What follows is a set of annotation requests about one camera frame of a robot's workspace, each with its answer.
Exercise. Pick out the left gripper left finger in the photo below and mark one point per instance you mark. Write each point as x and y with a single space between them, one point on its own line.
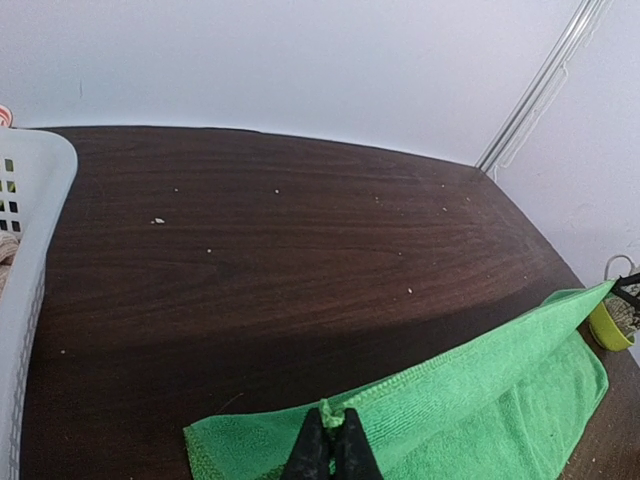
310 456

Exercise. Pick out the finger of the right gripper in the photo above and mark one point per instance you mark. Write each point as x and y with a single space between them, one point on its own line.
619 288

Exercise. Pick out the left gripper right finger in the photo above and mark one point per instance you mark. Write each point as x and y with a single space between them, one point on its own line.
353 456

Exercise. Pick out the green microfiber towel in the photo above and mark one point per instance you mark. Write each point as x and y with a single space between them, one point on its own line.
510 404

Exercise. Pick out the orange bunny pattern towel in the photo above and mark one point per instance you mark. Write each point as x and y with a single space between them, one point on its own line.
9 245

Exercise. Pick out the white coral pattern mug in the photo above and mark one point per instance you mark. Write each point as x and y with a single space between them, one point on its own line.
625 315

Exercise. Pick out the green bowl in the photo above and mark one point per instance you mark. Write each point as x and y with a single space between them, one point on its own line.
605 331

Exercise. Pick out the white perforated plastic basket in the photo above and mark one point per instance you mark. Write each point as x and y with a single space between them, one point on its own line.
37 171

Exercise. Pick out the right aluminium frame post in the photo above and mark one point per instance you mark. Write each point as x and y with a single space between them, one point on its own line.
544 87

